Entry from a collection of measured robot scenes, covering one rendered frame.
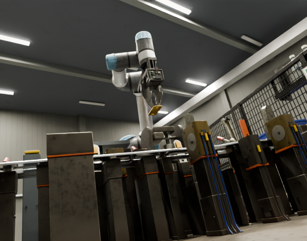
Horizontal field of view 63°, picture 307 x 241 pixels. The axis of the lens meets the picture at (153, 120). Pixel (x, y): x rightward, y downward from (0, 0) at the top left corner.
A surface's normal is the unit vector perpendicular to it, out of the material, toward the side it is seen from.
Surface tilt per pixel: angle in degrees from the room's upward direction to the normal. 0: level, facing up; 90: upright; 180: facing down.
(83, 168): 90
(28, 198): 90
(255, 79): 90
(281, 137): 90
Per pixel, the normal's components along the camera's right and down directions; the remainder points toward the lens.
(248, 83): -0.81, -0.08
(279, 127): -0.93, 0.04
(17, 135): 0.56, -0.41
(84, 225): 0.31, -0.41
